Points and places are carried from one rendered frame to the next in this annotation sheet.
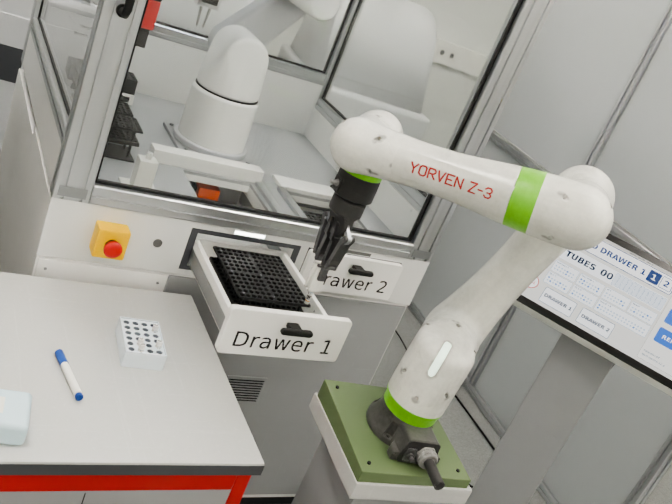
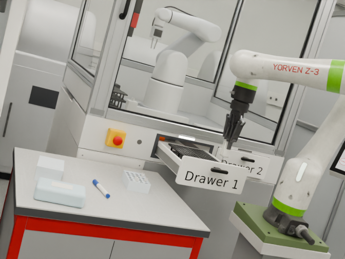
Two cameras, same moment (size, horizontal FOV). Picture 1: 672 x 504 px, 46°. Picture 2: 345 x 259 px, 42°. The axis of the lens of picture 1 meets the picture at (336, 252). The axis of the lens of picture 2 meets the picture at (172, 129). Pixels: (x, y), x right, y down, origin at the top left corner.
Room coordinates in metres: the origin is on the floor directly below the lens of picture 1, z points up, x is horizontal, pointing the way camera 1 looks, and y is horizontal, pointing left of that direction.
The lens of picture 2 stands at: (-0.22, -0.07, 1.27)
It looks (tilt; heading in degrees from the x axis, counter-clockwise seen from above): 9 degrees down; 10
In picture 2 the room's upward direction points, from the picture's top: 16 degrees clockwise
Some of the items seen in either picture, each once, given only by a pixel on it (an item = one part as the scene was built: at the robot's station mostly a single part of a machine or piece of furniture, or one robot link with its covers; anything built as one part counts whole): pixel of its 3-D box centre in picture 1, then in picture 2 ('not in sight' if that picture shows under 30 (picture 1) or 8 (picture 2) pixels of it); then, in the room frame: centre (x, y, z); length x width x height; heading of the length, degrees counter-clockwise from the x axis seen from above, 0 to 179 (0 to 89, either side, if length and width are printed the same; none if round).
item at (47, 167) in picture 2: not in sight; (49, 169); (1.16, 0.55, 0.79); 0.13 x 0.09 x 0.05; 25
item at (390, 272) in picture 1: (350, 275); (242, 163); (1.93, -0.06, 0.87); 0.29 x 0.02 x 0.11; 123
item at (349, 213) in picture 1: (343, 215); (237, 112); (1.62, 0.02, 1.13); 0.08 x 0.07 x 0.09; 33
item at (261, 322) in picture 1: (285, 334); (212, 175); (1.49, 0.03, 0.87); 0.29 x 0.02 x 0.11; 123
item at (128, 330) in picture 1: (140, 343); (135, 181); (1.39, 0.30, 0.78); 0.12 x 0.08 x 0.04; 29
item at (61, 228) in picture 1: (208, 178); (159, 128); (2.19, 0.43, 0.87); 1.02 x 0.95 x 0.14; 123
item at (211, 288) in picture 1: (254, 286); (192, 161); (1.67, 0.14, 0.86); 0.40 x 0.26 x 0.06; 33
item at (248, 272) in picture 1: (256, 286); (193, 161); (1.66, 0.14, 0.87); 0.22 x 0.18 x 0.06; 33
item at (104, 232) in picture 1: (110, 241); (115, 138); (1.57, 0.47, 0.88); 0.07 x 0.05 x 0.07; 123
